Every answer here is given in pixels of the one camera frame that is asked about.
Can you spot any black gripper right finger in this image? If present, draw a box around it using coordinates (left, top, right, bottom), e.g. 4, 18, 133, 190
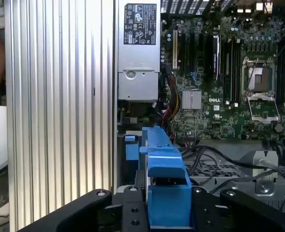
191, 186, 285, 232

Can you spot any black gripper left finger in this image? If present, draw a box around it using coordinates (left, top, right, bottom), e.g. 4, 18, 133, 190
17, 185, 150, 232

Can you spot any blue disk carrier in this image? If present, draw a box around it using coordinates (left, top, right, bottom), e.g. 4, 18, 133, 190
138, 125, 194, 230

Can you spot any metal disk bay cage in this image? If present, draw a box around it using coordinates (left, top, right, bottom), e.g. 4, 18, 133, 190
184, 149, 285, 214

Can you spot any white expansion slot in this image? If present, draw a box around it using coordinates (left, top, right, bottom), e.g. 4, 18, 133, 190
172, 29, 179, 70

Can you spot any blue plastic bay clip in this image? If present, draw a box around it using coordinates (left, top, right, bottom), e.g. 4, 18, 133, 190
123, 134, 140, 170

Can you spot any green motherboard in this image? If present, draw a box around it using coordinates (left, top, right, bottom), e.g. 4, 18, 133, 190
160, 14, 285, 142

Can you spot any metal socket cover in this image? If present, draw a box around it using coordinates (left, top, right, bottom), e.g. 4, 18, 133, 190
246, 93, 280, 124

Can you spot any silver chipset heatsink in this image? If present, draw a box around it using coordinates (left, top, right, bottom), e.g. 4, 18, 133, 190
181, 89, 203, 110

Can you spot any black open PC case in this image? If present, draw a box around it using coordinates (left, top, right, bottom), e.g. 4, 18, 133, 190
112, 0, 285, 215

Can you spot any CPU socket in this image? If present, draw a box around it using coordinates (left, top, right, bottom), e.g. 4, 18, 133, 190
241, 56, 277, 94

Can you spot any silver power supply unit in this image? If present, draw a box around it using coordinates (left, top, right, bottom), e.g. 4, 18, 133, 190
117, 0, 162, 102

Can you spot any black graphics card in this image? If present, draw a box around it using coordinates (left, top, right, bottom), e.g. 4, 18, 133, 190
204, 33, 222, 81

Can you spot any thick black disk wire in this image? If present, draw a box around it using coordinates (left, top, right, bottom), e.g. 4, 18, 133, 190
180, 144, 266, 170

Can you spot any coloured power wire bundle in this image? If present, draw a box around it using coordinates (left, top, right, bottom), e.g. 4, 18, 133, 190
162, 71, 182, 123

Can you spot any thin wire locking lever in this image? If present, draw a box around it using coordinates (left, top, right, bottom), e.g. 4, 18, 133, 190
246, 59, 259, 83

